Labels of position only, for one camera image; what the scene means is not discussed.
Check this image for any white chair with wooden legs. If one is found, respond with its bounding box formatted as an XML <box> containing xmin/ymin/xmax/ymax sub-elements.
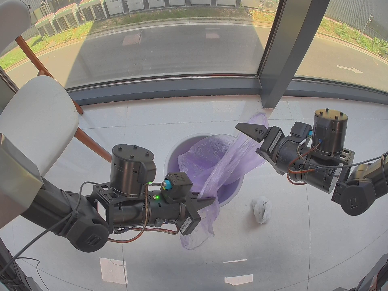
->
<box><xmin>0</xmin><ymin>0</ymin><xmax>113</xmax><ymax>178</ymax></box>

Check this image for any crumpled white paper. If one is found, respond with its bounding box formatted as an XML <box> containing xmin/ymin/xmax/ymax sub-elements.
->
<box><xmin>252</xmin><ymin>196</ymin><xmax>273</xmax><ymax>224</ymax></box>

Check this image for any white trash bin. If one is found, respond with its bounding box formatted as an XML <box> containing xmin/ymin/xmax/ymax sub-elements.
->
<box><xmin>166</xmin><ymin>133</ymin><xmax>245</xmax><ymax>208</ymax></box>

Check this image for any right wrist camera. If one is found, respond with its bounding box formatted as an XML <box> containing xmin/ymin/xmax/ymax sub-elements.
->
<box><xmin>290</xmin><ymin>121</ymin><xmax>313</xmax><ymax>147</ymax></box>

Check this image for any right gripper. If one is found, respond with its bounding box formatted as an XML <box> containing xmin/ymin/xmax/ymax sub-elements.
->
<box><xmin>235</xmin><ymin>122</ymin><xmax>341</xmax><ymax>194</ymax></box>

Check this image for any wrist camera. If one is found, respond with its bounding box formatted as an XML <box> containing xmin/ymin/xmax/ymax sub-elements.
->
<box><xmin>290</xmin><ymin>121</ymin><xmax>313</xmax><ymax>147</ymax></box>
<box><xmin>160</xmin><ymin>172</ymin><xmax>193</xmax><ymax>204</ymax></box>

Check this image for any black cable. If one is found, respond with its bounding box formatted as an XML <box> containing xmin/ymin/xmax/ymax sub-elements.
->
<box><xmin>11</xmin><ymin>182</ymin><xmax>84</xmax><ymax>283</ymax></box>

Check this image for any window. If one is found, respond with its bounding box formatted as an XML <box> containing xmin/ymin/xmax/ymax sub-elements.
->
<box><xmin>0</xmin><ymin>0</ymin><xmax>388</xmax><ymax>110</ymax></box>

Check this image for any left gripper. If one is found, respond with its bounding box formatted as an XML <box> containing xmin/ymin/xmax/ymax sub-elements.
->
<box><xmin>113</xmin><ymin>192</ymin><xmax>217</xmax><ymax>236</ymax></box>

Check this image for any purple plastic bag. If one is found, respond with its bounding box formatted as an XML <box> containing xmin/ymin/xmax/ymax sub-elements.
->
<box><xmin>177</xmin><ymin>112</ymin><xmax>269</xmax><ymax>250</ymax></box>

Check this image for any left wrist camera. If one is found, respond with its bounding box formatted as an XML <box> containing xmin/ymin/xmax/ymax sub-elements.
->
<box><xmin>160</xmin><ymin>172</ymin><xmax>193</xmax><ymax>204</ymax></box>

